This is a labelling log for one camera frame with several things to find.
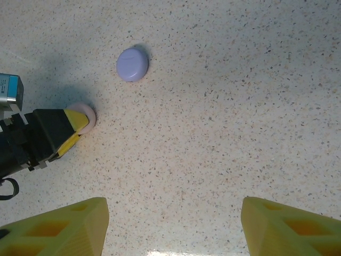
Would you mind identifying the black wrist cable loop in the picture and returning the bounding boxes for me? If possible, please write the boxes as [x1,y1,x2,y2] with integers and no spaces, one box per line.
[0,178,20,201]

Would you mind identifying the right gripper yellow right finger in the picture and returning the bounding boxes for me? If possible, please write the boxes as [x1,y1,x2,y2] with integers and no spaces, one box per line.
[241,196,341,256]

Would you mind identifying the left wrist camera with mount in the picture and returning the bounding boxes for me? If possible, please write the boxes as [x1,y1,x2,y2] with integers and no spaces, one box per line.
[0,73,25,118]

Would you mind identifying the purple earbud charging case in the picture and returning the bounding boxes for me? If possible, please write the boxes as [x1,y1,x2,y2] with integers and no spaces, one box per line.
[116,47,149,83]

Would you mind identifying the pink earbud charging case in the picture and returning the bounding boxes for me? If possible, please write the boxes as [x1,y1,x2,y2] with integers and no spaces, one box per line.
[66,102,97,135]

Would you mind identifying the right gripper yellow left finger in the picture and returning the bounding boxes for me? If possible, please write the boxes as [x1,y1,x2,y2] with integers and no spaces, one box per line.
[0,196,109,256]

